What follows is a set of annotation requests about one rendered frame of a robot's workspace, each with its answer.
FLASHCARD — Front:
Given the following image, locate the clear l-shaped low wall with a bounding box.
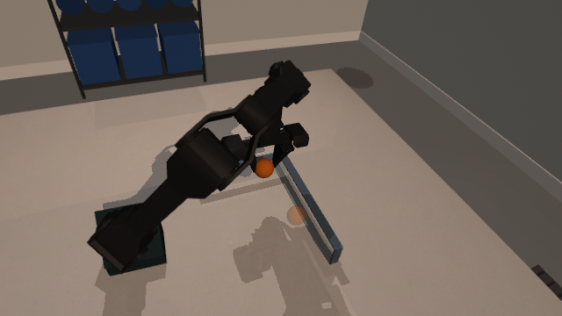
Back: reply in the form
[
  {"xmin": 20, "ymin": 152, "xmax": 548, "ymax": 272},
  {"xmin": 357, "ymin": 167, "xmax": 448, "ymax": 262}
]
[{"xmin": 229, "ymin": 161, "xmax": 334, "ymax": 262}]

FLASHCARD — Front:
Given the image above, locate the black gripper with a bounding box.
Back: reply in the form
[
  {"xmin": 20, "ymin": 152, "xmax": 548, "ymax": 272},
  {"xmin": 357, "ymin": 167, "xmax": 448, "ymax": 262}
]
[{"xmin": 221, "ymin": 116, "xmax": 309, "ymax": 173}]

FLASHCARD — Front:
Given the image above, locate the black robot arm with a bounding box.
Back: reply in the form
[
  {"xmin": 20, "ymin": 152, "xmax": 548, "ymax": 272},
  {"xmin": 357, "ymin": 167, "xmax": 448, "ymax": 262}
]
[{"xmin": 86, "ymin": 60, "xmax": 311, "ymax": 275}]

